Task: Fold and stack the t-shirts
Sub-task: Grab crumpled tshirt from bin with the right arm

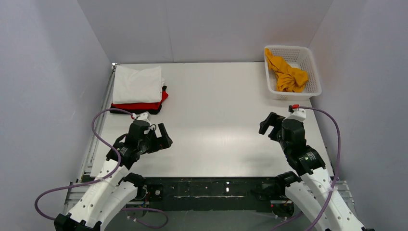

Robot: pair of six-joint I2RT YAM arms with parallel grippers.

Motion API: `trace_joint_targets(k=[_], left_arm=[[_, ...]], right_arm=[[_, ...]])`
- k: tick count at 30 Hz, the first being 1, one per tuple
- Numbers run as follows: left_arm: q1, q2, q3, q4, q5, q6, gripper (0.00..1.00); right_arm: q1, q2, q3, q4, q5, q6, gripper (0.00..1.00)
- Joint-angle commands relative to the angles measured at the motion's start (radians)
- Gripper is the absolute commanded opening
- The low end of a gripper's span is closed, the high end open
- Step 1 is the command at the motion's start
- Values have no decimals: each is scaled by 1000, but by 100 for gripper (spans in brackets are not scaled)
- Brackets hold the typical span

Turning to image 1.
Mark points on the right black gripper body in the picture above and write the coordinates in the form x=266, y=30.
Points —
x=274, y=128

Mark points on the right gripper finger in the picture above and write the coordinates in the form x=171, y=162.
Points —
x=274, y=135
x=270, y=121

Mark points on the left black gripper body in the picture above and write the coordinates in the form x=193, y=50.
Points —
x=156, y=140

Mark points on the yellow t shirt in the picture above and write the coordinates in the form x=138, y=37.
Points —
x=289, y=79

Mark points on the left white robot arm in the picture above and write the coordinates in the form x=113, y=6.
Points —
x=115, y=184

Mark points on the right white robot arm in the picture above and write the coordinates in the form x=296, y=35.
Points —
x=309, y=185

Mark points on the black folded t shirt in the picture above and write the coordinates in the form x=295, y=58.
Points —
x=151, y=111

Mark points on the red folded t shirt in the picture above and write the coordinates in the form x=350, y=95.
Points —
x=139, y=106

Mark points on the white folded t shirt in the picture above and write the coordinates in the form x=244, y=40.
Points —
x=137, y=86

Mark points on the white plastic basket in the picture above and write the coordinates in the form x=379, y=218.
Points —
x=297, y=57

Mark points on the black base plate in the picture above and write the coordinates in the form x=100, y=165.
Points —
x=259, y=194

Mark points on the aluminium frame rail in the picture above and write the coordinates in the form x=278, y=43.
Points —
x=74, y=194

